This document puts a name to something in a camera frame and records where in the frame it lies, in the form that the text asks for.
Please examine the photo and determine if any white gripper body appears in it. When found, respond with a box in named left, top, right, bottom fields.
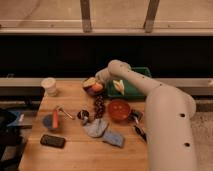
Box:
left=95, top=68, right=110, bottom=84

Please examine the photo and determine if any red yellow apple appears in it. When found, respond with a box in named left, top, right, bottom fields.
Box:
left=83, top=77, right=103, bottom=92

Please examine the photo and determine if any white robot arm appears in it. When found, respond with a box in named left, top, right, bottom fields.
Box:
left=95, top=60, right=198, bottom=171

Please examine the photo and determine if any purple bowl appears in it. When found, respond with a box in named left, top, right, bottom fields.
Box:
left=82, top=77, right=104, bottom=96

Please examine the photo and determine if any red orange bowl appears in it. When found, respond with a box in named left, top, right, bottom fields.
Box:
left=107, top=99, right=131, bottom=122

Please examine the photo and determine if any yellow banana peel piece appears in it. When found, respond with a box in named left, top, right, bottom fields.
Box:
left=113, top=80, right=125, bottom=95

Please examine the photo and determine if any green plastic tray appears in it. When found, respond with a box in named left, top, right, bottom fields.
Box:
left=106, top=67, right=151, bottom=100

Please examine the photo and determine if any dark grape bunch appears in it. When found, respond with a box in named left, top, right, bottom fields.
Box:
left=94, top=95, right=105, bottom=119

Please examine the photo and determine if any small dark round object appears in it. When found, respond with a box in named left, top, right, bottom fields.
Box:
left=77, top=110, right=89, bottom=120

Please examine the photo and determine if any grey crumpled cloth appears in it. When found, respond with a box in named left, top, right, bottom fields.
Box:
left=83, top=118, right=108, bottom=138

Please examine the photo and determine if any gold metal spoon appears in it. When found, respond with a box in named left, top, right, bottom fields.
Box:
left=56, top=106, right=75, bottom=120

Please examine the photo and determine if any white paper cup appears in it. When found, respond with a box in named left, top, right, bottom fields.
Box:
left=41, top=77, right=57, bottom=96

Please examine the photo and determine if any blue sponge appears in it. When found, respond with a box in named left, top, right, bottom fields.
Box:
left=103, top=131, right=124, bottom=148

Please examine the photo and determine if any orange carrot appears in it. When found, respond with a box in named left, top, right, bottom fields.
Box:
left=52, top=110, right=59, bottom=129

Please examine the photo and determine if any small blue plate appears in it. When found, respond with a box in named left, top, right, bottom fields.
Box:
left=42, top=114, right=59, bottom=131

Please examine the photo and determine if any black phone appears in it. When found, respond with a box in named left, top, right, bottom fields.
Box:
left=40, top=134, right=66, bottom=148

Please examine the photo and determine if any black chair at left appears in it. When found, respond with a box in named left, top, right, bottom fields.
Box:
left=0, top=108, right=23, bottom=171

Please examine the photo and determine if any black handled brush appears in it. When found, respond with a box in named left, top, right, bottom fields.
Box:
left=130, top=110, right=147, bottom=141

